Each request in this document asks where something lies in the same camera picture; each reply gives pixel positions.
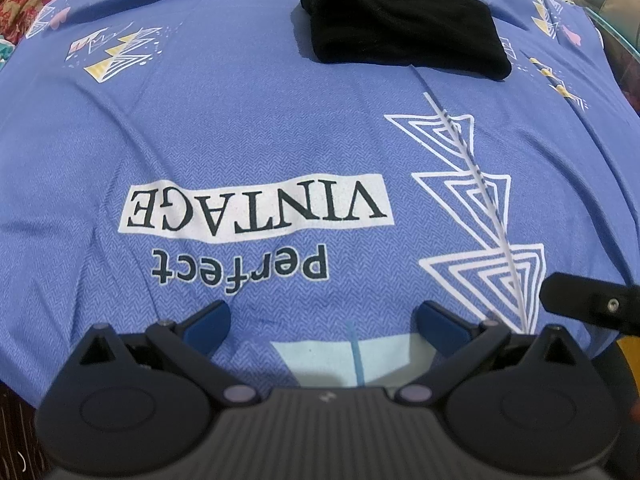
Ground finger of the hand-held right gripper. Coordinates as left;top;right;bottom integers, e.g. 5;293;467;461
542;272;640;339

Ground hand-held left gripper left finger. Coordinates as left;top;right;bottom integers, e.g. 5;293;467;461
75;301;255;407

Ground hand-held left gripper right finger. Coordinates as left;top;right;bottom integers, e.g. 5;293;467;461
395;301;583;406

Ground black pants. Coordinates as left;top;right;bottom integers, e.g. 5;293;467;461
299;0;512;82

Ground blue printed bedsheet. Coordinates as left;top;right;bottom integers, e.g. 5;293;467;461
0;0;640;411

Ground glass table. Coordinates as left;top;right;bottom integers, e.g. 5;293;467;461
560;0;640;111

